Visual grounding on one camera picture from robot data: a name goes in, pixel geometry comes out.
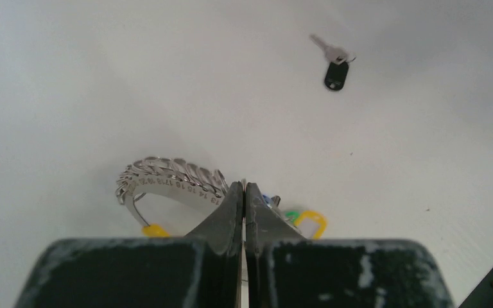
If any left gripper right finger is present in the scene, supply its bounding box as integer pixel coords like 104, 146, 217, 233
245, 183, 454, 307

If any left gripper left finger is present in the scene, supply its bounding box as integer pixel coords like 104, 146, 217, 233
16, 182, 244, 307

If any green key tag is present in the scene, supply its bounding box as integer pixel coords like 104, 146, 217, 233
284, 210, 300, 224

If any yellow key tag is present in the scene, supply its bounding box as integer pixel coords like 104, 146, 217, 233
293, 210, 327, 239

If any large keyring with yellow handle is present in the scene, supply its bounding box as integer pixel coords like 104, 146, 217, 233
115, 157, 230, 237

